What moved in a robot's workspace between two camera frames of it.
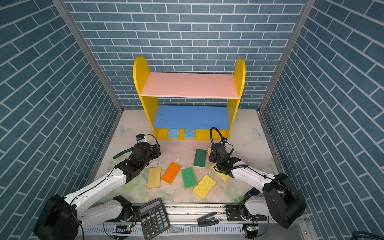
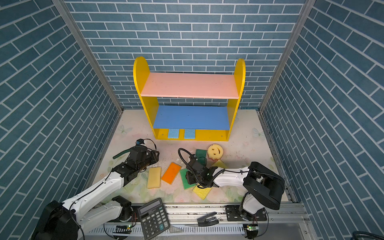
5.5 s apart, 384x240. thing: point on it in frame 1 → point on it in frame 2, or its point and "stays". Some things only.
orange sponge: (171, 173) stays
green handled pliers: (126, 151) stays
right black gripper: (211, 156) → (188, 176)
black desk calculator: (154, 218) stays
